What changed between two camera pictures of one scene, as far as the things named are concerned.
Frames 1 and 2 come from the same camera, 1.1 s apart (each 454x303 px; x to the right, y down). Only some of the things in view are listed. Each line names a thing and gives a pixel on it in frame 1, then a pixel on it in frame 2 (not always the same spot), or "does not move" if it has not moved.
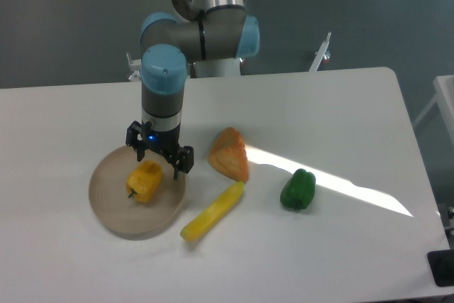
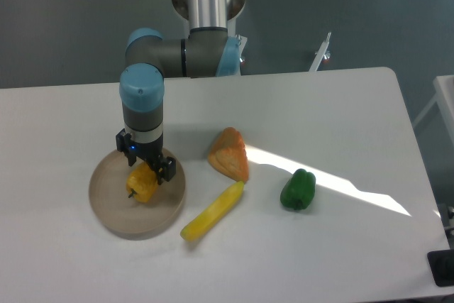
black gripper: (140, 136) -> (149, 152)
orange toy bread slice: (228, 155) does not move
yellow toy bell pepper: (144, 180) does not move
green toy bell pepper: (299, 190) does not move
